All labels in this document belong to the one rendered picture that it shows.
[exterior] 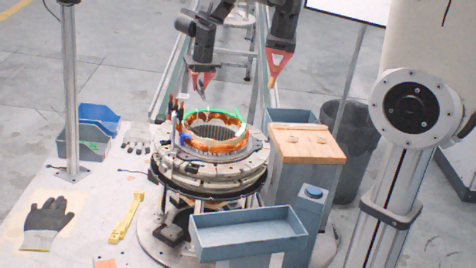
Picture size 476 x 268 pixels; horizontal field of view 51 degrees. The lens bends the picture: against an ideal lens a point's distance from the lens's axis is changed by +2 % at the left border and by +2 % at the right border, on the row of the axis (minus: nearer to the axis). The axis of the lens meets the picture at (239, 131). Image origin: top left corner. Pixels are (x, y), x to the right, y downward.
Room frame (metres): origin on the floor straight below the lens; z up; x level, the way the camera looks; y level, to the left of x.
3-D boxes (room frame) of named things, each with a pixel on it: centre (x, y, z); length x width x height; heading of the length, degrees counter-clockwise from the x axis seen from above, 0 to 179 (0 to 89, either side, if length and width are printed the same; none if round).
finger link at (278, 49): (1.10, -0.06, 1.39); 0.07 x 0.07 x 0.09; 87
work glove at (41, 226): (1.10, 0.51, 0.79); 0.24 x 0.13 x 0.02; 3
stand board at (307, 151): (1.31, -0.20, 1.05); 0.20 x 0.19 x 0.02; 14
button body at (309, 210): (1.08, -0.22, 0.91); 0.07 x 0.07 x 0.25; 73
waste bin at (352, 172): (2.66, -0.65, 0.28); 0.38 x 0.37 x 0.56; 93
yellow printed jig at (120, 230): (1.16, 0.29, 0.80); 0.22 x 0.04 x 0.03; 177
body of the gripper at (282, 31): (1.10, -0.06, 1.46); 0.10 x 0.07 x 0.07; 177
